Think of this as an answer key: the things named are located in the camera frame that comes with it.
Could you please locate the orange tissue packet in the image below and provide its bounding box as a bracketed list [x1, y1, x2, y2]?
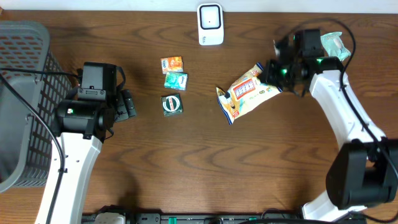
[160, 56, 183, 75]

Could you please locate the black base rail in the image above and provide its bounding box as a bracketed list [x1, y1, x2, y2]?
[81, 205, 300, 224]

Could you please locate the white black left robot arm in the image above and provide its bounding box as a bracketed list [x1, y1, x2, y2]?
[35, 90, 136, 223]

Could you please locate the light teal packet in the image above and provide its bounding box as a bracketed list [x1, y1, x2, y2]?
[320, 32, 351, 62]

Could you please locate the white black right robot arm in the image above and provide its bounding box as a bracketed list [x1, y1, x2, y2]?
[260, 29, 397, 222]

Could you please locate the white barcode scanner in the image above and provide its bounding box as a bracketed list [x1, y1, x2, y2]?
[197, 3, 224, 46]

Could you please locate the teal tissue packet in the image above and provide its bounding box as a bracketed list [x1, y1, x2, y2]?
[164, 72, 188, 91]

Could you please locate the grey plastic mesh basket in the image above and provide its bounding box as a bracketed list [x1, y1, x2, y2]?
[1, 21, 72, 192]

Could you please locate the green Zam-Buk box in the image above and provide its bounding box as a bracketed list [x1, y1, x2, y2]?
[161, 93, 183, 116]

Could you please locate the yellow snack bag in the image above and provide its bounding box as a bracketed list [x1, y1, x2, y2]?
[216, 63, 282, 125]

